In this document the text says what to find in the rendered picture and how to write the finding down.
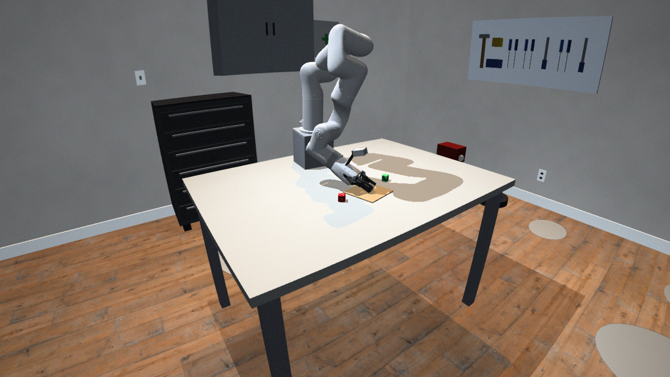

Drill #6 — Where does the tan flat mat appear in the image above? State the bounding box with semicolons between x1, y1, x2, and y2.
343;185;393;203

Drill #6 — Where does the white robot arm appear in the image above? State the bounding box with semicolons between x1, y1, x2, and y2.
299;24;374;170

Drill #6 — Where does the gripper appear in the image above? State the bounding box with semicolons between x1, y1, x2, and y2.
331;154;376;193

